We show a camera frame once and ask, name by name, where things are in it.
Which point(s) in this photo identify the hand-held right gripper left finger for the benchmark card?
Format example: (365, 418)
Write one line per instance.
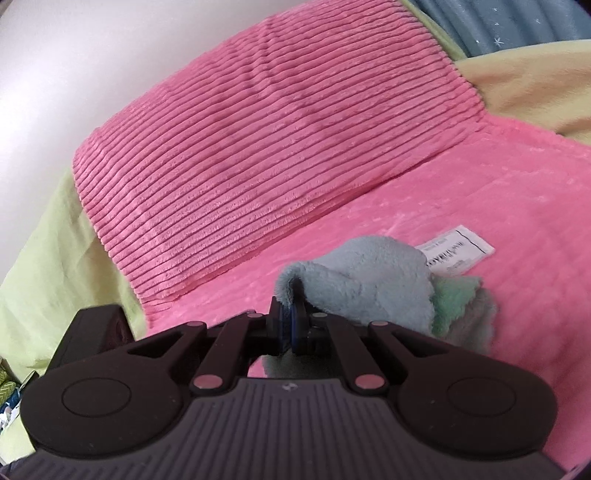
(282, 325)

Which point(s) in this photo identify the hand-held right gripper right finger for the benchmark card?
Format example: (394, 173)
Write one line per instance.
(301, 328)

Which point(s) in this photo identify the grey and green microfibre cloth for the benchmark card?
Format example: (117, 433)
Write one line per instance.
(369, 281)

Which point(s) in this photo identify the light green sheet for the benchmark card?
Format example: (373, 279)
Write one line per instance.
(46, 277)

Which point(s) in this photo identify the green patterned box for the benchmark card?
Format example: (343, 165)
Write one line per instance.
(8, 385)

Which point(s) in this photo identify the pink ribbed cushion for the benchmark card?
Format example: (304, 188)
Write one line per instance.
(258, 152)

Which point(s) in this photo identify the white paper card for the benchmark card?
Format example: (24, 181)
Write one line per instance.
(457, 249)

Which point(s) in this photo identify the pink fleece blanket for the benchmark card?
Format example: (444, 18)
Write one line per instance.
(508, 194)

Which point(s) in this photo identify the yellow fleece blanket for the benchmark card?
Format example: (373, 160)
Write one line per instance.
(531, 87)

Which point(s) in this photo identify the blue star-print curtain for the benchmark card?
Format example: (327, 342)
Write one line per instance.
(503, 23)

